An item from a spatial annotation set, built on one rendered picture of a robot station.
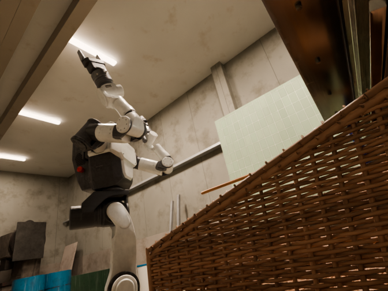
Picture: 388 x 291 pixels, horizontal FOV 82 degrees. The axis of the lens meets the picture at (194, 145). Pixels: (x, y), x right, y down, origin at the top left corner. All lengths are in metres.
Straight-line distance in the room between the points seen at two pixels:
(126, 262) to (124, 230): 0.15
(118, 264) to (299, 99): 2.89
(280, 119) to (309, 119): 0.37
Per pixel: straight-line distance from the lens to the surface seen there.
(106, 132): 1.11
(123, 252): 1.24
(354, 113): 0.32
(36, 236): 9.91
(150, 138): 1.65
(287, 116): 3.33
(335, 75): 1.39
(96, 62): 1.33
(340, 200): 0.30
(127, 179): 1.31
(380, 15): 0.40
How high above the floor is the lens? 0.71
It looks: 25 degrees up
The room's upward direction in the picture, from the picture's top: 12 degrees counter-clockwise
